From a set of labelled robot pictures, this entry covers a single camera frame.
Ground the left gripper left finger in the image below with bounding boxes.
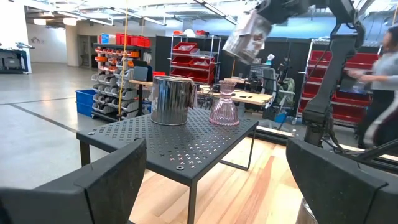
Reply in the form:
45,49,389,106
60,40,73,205
0,138,148,224

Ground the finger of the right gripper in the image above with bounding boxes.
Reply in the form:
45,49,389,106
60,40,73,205
256,0,275,23

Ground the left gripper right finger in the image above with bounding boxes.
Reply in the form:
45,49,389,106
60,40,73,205
285,138,398,224

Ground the silver floral metal tin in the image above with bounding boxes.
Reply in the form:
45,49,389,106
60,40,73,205
150,75,198,126
221,9,274,65

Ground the pink ribbed glass candle holder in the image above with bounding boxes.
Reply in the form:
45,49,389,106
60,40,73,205
208,80,241,127

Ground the grey office chair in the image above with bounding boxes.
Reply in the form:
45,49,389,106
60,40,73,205
260,66,295,121

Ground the wooden workbench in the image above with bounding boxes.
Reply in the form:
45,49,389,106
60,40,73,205
198,77,275,107

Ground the tall rack with red bins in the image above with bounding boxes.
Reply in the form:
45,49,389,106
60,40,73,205
296,38,381,126

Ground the blue plastic bin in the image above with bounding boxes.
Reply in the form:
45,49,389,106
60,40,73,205
75,88,98,118

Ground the person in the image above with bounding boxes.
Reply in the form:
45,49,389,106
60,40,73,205
347,26,398,151

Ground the black perforated metal shelf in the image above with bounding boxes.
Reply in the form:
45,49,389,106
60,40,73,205
76,107,260,224

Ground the rack with red orange bins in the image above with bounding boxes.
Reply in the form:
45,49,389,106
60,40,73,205
91,32,154,121

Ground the grey cabinet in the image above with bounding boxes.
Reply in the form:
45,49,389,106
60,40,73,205
0,42,33,75

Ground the wire rack with red bins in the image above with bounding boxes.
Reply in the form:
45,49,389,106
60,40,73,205
169,30,222,85

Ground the yellow hanging cord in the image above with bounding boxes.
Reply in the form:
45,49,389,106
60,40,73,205
117,0,129,121

